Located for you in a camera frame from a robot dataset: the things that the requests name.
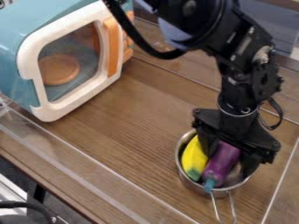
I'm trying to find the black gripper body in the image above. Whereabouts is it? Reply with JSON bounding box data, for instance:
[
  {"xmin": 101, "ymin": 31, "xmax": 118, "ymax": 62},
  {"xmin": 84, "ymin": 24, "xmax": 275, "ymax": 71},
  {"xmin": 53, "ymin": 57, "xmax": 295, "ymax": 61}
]
[{"xmin": 192, "ymin": 108, "xmax": 281, "ymax": 164}]

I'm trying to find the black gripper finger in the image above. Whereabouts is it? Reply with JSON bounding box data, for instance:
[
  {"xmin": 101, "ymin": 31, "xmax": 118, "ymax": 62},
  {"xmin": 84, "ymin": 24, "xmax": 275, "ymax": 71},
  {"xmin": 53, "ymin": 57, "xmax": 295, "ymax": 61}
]
[
  {"xmin": 197, "ymin": 133, "xmax": 220, "ymax": 158},
  {"xmin": 240, "ymin": 152, "xmax": 268, "ymax": 178}
]

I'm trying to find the purple toy eggplant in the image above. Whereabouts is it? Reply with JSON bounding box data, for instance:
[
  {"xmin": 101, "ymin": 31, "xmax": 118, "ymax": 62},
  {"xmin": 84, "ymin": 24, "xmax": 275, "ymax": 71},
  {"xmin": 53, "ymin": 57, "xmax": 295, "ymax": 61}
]
[{"xmin": 201, "ymin": 141, "xmax": 240, "ymax": 193}]

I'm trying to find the silver pot with wire handle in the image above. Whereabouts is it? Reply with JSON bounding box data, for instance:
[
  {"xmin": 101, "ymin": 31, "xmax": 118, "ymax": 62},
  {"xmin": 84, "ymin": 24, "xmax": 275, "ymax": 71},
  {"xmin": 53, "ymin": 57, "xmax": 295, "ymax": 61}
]
[{"xmin": 174, "ymin": 129, "xmax": 248, "ymax": 224}]

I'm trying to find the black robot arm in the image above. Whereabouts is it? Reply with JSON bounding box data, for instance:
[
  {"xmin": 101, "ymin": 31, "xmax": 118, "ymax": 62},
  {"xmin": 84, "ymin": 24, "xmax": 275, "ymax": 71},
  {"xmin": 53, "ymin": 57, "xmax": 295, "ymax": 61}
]
[{"xmin": 152, "ymin": 0, "xmax": 284, "ymax": 177}]

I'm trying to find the yellow toy banana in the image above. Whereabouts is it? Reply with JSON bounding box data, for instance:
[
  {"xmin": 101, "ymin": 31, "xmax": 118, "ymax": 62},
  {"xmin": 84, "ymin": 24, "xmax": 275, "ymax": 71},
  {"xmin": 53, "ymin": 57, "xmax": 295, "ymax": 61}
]
[{"xmin": 181, "ymin": 136, "xmax": 208, "ymax": 181}]

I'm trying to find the clear acrylic barrier panel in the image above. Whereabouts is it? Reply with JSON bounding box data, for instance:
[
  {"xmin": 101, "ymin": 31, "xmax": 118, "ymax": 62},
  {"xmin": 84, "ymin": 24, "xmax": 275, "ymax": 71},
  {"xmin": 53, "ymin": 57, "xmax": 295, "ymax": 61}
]
[{"xmin": 0, "ymin": 100, "xmax": 199, "ymax": 224}]

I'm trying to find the blue white toy microwave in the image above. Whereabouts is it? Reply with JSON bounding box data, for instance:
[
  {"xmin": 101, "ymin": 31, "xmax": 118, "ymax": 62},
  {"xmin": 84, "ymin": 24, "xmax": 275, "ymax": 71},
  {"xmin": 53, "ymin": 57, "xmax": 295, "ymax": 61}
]
[{"xmin": 0, "ymin": 0, "xmax": 133, "ymax": 122}]

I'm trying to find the black cable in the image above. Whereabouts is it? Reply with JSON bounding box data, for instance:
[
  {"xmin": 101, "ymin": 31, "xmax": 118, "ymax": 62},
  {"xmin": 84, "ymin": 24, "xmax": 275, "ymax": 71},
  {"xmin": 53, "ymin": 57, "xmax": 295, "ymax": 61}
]
[{"xmin": 102, "ymin": 0, "xmax": 188, "ymax": 61}]

